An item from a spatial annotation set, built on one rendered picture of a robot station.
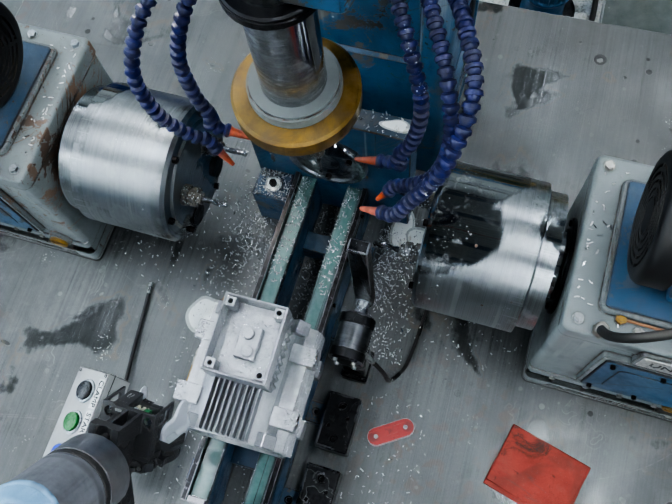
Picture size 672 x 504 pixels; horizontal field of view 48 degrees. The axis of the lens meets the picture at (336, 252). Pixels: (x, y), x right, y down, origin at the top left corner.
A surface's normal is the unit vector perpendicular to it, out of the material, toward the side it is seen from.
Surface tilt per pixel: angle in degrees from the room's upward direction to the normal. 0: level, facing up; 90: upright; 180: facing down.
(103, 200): 62
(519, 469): 2
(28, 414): 0
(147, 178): 36
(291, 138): 0
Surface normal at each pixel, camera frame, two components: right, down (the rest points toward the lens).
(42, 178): 0.95, 0.25
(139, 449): -0.21, 0.15
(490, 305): -0.29, 0.68
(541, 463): -0.07, -0.35
